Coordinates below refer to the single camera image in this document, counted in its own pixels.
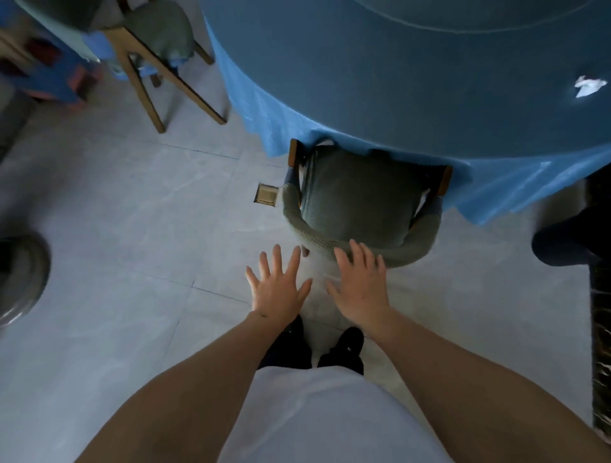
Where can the person's left middle finger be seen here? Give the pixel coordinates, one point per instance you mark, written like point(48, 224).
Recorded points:
point(278, 261)

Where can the person's left forearm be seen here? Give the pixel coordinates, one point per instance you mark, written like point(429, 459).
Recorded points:
point(191, 396)

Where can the person's left thumb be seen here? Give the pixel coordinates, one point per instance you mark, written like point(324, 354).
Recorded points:
point(304, 290)

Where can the person's black shoe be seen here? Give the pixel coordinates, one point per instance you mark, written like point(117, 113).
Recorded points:
point(289, 348)
point(344, 350)

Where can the green upholstered wooden chair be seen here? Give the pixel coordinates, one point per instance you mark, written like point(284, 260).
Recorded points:
point(152, 43)
point(363, 200)

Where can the person's right middle finger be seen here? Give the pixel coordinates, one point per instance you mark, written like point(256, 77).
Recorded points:
point(358, 255)

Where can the person's right little finger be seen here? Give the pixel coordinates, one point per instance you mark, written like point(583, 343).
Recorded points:
point(381, 267)

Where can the person's white shirt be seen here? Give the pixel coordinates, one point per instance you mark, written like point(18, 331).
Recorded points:
point(329, 419)

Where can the grey round stool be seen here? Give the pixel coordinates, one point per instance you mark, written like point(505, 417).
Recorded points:
point(21, 276)

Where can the person's left little finger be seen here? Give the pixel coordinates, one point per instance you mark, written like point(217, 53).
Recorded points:
point(252, 277)

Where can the person's right hand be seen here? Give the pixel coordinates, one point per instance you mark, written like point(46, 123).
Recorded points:
point(360, 291)

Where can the person's right thumb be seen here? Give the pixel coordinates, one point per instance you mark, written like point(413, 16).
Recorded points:
point(334, 292)

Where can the person's left hand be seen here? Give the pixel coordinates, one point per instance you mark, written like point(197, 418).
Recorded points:
point(277, 295)

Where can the brass floor socket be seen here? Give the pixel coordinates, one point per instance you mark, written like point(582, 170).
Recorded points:
point(266, 194)

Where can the blue tablecloth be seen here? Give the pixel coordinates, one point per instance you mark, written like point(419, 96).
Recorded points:
point(47, 43)
point(429, 81)

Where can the person's black right shoe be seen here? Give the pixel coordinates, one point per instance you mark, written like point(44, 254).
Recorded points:
point(344, 350)

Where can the crumpled white tissue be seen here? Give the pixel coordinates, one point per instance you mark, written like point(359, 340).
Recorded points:
point(589, 86)

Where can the person's black left shoe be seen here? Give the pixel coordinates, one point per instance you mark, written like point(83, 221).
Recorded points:
point(289, 348)

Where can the person's right forearm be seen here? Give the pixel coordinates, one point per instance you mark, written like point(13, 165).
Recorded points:
point(468, 396)

